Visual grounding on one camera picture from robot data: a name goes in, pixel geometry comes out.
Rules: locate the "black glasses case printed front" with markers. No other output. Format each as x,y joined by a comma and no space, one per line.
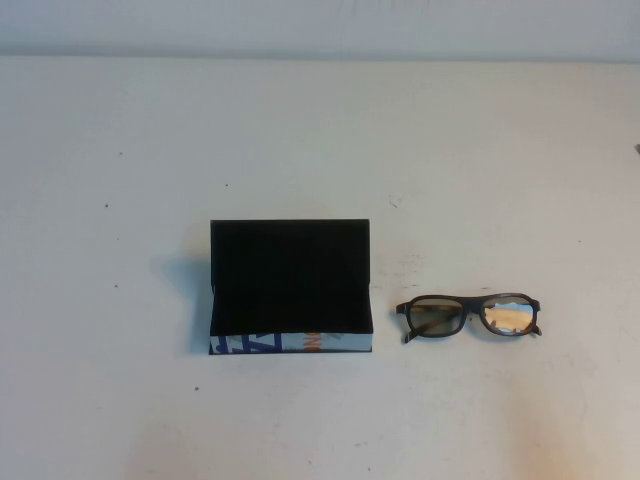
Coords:
290,275

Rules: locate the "dark brown framed glasses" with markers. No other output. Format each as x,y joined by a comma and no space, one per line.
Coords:
479,304

